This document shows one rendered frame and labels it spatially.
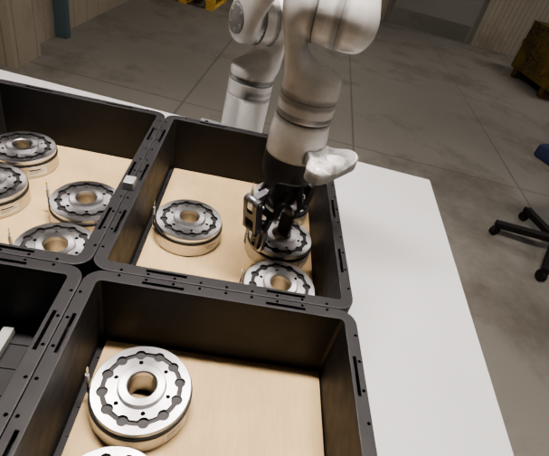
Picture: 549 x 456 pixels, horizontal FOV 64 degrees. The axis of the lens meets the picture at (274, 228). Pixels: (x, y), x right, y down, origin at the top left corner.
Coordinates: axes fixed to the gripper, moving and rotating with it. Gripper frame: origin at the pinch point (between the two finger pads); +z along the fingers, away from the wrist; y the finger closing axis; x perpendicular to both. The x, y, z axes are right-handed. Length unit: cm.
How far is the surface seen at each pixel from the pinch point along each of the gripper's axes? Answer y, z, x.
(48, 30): -114, 79, -317
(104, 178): 9.3, 5.0, -30.5
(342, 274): 3.2, -4.6, 13.9
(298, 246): -3.6, 2.1, 3.1
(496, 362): -114, 88, 44
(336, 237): -2.1, -4.7, 9.0
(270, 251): 1.0, 2.1, 1.3
